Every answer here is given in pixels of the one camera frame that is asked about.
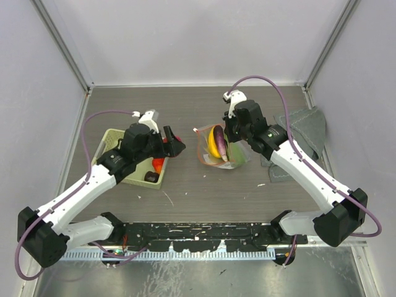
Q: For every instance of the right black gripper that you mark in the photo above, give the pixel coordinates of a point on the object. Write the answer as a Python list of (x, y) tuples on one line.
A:
[(229, 122)]

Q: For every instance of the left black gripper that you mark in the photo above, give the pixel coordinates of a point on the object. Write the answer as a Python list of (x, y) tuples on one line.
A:
[(176, 145)]

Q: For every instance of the purple toy eggplant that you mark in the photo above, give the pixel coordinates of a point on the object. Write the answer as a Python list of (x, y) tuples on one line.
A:
[(220, 143)]

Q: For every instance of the red toy tomato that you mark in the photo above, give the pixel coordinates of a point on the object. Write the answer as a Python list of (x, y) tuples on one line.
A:
[(157, 164)]

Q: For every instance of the green toy leaves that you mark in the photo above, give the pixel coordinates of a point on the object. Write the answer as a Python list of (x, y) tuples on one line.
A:
[(236, 153)]

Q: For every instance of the yellow toy banana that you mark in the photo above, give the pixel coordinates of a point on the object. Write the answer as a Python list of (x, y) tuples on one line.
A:
[(211, 145)]

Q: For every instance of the clear orange zip bag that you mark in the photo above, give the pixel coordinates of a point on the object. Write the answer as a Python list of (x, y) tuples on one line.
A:
[(203, 153)]

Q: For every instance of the green plastic basket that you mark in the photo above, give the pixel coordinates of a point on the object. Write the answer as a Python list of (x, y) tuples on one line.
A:
[(109, 141)]

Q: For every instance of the red toy apple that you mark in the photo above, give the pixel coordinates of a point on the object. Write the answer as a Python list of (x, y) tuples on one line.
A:
[(165, 143)]

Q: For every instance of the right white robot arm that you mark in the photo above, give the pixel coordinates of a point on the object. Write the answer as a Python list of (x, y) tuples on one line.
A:
[(341, 211)]

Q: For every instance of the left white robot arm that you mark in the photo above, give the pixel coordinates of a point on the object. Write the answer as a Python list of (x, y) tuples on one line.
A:
[(47, 232)]

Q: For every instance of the dark purple toy plum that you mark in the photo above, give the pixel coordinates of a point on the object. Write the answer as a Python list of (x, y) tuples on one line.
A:
[(151, 177)]

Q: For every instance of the grey folded cloth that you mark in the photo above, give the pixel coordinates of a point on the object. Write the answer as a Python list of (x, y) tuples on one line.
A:
[(308, 129)]

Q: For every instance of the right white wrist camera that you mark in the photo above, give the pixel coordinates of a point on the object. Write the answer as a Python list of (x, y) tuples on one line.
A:
[(232, 99)]

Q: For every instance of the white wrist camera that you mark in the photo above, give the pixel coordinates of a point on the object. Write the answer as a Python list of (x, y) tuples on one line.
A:
[(232, 99), (148, 118)]

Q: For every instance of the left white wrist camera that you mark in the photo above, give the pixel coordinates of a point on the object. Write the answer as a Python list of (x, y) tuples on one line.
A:
[(148, 118)]

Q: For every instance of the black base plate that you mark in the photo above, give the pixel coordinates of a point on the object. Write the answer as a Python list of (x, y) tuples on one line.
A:
[(197, 237)]

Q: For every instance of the grey slotted cable duct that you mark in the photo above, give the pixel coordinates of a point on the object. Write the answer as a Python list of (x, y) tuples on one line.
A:
[(93, 254)]

